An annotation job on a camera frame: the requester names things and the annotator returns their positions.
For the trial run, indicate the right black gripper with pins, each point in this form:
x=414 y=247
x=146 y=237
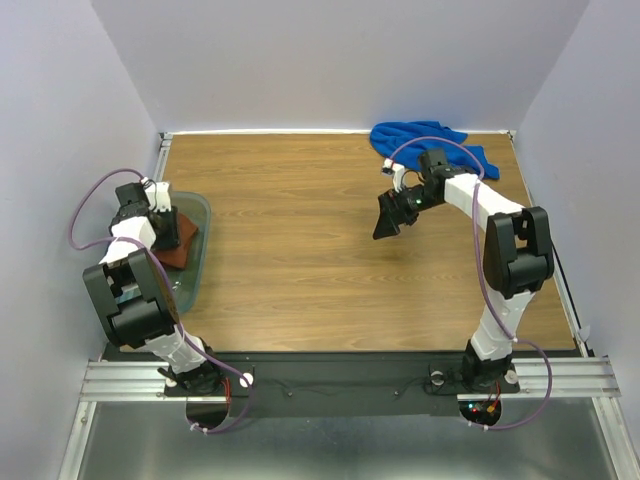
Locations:
x=392 y=212

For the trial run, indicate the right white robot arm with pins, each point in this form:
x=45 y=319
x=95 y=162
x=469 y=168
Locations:
x=512 y=247

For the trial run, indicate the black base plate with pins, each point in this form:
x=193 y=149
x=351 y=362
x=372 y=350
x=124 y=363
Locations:
x=329 y=384

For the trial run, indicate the brown towel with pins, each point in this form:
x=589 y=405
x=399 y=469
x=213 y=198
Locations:
x=177 y=257

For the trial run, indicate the aluminium frame rail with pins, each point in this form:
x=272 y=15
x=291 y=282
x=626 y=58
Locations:
x=140 y=381

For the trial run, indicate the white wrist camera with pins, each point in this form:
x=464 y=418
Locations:
x=158 y=194
x=396 y=172

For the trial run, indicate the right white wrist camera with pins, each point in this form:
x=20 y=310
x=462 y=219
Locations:
x=396 y=172

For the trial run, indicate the teal plastic bin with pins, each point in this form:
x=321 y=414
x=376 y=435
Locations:
x=185 y=283

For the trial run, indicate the blue towel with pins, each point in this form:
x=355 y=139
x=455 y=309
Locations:
x=404 y=142

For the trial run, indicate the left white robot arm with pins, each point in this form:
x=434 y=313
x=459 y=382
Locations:
x=132 y=292

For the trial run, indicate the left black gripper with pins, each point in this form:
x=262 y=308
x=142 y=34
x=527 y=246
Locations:
x=172 y=239

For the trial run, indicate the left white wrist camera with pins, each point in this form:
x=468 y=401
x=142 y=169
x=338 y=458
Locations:
x=158 y=194

